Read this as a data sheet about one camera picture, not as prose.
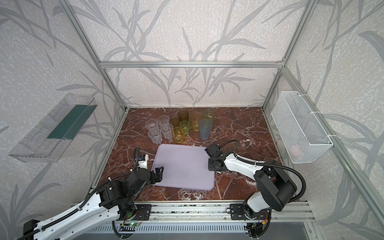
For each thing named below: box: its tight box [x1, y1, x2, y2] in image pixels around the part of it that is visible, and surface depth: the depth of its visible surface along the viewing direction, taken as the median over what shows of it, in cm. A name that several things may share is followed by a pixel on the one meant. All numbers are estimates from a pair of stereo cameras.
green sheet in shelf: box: [47, 104, 98, 140], surface depth 68 cm
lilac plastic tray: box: [151, 143, 215, 191], surface depth 93 cm
